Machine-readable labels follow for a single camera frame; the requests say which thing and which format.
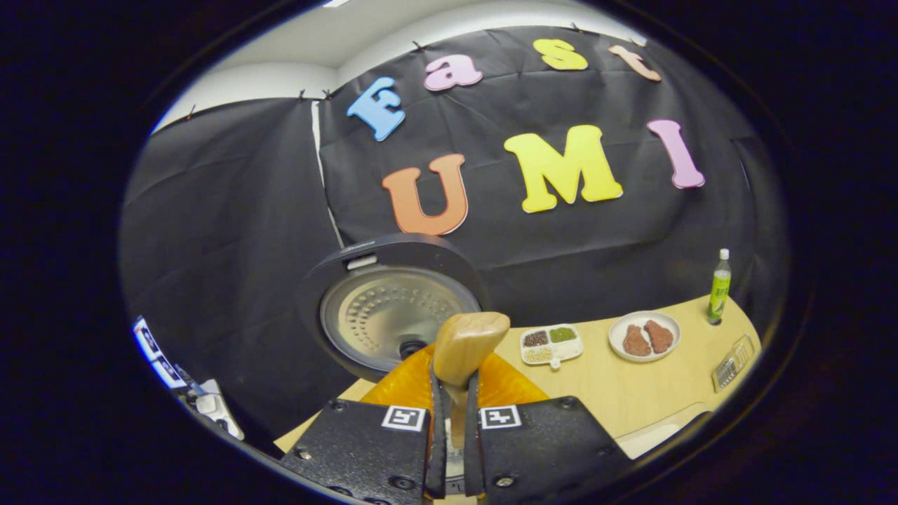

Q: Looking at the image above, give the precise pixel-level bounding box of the black backdrop cloth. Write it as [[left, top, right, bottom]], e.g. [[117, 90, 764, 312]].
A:
[[119, 27, 790, 450]]

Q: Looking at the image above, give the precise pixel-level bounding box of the clear container of rice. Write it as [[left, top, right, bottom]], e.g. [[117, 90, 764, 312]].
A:
[[614, 401, 713, 460]]

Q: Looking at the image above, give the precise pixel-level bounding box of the white divided bean dish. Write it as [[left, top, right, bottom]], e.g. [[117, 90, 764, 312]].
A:
[[520, 324, 584, 370]]

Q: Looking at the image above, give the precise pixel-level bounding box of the blue bordered wall poster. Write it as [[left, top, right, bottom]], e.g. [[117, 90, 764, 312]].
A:
[[133, 317, 187, 390]]

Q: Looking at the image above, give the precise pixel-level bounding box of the brown meat piece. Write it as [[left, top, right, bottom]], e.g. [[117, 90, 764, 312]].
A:
[[644, 320, 674, 354], [623, 325, 652, 357]]

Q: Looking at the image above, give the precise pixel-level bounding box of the wooden spoon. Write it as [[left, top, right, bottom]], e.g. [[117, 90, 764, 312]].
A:
[[433, 312, 511, 450]]

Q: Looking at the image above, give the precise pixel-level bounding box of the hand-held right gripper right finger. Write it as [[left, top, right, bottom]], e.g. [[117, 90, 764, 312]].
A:
[[463, 351, 632, 505]]

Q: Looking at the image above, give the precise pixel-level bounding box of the clear chopstick holder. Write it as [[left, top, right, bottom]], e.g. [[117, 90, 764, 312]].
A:
[[711, 335, 757, 392]]

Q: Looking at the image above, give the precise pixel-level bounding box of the green drink bottle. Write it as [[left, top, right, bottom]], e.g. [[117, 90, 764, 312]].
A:
[[706, 248, 732, 325]]

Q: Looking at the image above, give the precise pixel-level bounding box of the white power strip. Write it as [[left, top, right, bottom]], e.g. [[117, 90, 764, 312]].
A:
[[186, 379, 245, 441]]

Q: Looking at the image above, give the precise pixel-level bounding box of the white round plate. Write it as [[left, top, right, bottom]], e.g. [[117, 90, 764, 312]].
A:
[[608, 311, 682, 363]]

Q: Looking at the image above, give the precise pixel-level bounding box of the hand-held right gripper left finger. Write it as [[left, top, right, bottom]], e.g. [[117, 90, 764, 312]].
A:
[[281, 344, 453, 505]]

